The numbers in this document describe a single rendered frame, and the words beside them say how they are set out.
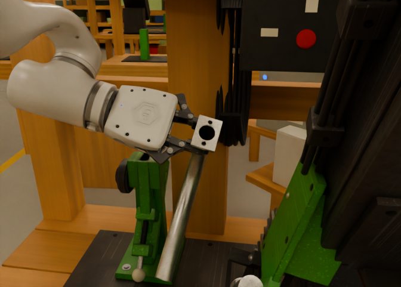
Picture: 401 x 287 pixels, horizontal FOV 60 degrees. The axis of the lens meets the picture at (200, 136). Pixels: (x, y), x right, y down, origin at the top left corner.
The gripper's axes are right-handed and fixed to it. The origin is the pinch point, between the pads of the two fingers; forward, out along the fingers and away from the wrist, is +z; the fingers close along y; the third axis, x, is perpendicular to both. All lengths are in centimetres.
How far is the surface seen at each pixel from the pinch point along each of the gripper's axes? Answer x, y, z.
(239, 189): 220, 53, 44
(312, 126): -21.1, -3.5, 11.1
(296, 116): 22.4, 21.6, 21.8
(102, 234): 42.5, -17.5, -17.1
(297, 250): -5.3, -14.2, 17.3
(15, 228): 201, -24, -102
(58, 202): 47, -13, -33
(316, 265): -4.4, -15.3, 20.6
